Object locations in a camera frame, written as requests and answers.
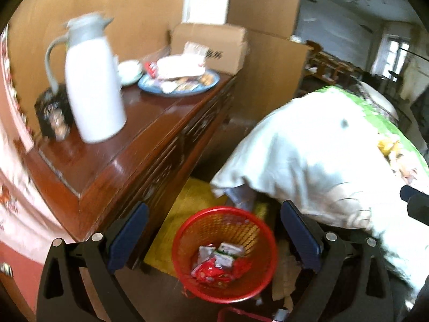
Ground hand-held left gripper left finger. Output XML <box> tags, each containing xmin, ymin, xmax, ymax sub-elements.
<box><xmin>36</xmin><ymin>202</ymin><xmax>150</xmax><ymax>322</ymax></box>

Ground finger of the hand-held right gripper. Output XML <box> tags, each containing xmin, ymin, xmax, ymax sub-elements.
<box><xmin>400</xmin><ymin>184</ymin><xmax>429</xmax><ymax>202</ymax></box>
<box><xmin>406</xmin><ymin>195</ymin><xmax>429</xmax><ymax>225</ymax></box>

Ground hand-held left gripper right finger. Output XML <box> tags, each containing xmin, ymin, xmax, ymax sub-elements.
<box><xmin>280</xmin><ymin>199</ymin><xmax>393</xmax><ymax>322</ymax></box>

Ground yellow plastic wrapper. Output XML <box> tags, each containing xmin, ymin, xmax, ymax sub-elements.
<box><xmin>378</xmin><ymin>137</ymin><xmax>401</xmax><ymax>156</ymax></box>

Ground red plastic waste basket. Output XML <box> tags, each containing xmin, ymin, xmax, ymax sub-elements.
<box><xmin>172</xmin><ymin>208</ymin><xmax>278</xmax><ymax>304</ymax></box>

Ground green white carton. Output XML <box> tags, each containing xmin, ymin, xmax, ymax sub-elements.
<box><xmin>214</xmin><ymin>242</ymin><xmax>246</xmax><ymax>267</ymax></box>

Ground white medicine box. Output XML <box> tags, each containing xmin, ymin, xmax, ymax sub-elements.
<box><xmin>198</xmin><ymin>246</ymin><xmax>217</xmax><ymax>265</ymax></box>

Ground red foil wrapper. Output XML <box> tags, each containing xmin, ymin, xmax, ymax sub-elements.
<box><xmin>191</xmin><ymin>253</ymin><xmax>252</xmax><ymax>289</ymax></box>

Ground yellow floor mat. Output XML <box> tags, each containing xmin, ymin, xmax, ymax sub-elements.
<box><xmin>144</xmin><ymin>178</ymin><xmax>269</xmax><ymax>272</ymax></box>

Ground green white cartoon blanket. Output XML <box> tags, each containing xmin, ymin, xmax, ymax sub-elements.
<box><xmin>210</xmin><ymin>85</ymin><xmax>429</xmax><ymax>312</ymax></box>

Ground black jacket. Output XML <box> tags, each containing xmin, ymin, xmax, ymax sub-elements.
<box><xmin>410</xmin><ymin>89</ymin><xmax>429</xmax><ymax>131</ymax></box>

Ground white pillow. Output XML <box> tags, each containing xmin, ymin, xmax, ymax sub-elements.
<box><xmin>360</xmin><ymin>81</ymin><xmax>399</xmax><ymax>121</ymax></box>

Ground red plastic container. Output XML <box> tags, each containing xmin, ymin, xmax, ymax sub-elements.
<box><xmin>217</xmin><ymin>307</ymin><xmax>279</xmax><ymax>322</ymax></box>

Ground dark wooden dresser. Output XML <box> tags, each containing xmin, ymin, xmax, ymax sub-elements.
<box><xmin>25</xmin><ymin>72</ymin><xmax>237</xmax><ymax>269</ymax></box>

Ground pink printed curtain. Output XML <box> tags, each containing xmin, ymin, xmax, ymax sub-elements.
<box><xmin>0</xmin><ymin>27</ymin><xmax>81</xmax><ymax>322</ymax></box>

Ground black printed tin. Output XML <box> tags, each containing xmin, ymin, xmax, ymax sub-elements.
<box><xmin>34</xmin><ymin>84</ymin><xmax>73</xmax><ymax>141</ymax></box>

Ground wooden tables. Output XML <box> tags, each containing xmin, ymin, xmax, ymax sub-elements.
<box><xmin>303</xmin><ymin>40</ymin><xmax>363</xmax><ymax>91</ymax></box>

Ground white thermos jug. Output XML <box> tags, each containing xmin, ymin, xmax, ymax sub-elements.
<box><xmin>45</xmin><ymin>13</ymin><xmax>128</xmax><ymax>143</ymax></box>

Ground blue plate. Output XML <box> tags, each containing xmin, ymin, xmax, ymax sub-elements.
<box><xmin>138</xmin><ymin>69</ymin><xmax>221</xmax><ymax>97</ymax></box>

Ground small white cup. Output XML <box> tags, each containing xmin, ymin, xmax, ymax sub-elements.
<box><xmin>118</xmin><ymin>60</ymin><xmax>143</xmax><ymax>86</ymax></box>

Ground white snack packet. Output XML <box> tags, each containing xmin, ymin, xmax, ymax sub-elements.
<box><xmin>157</xmin><ymin>55</ymin><xmax>206</xmax><ymax>80</ymax></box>

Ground brown cardboard box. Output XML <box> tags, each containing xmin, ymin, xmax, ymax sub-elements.
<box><xmin>170</xmin><ymin>23</ymin><xmax>249</xmax><ymax>76</ymax></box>

